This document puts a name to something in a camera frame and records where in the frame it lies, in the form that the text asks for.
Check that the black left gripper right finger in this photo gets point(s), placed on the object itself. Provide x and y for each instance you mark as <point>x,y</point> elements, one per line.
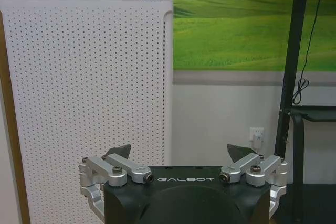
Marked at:
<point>252,167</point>

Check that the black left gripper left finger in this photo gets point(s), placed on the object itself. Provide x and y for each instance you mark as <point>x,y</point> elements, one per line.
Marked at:
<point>115,167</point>

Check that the white plug adapter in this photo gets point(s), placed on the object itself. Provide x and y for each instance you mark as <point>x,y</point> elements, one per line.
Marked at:
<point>257,141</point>

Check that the white perforated air purifier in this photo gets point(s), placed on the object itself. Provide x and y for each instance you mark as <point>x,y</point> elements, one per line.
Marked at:
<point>86,98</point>

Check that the black monitor stand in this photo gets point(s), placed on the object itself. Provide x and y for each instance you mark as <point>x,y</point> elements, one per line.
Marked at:
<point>294,103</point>

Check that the green meadow landscape poster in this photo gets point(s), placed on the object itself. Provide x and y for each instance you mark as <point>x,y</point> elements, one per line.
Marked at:
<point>236,22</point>

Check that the white wall socket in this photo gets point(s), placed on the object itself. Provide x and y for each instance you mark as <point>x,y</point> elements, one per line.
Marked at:
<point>256,133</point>

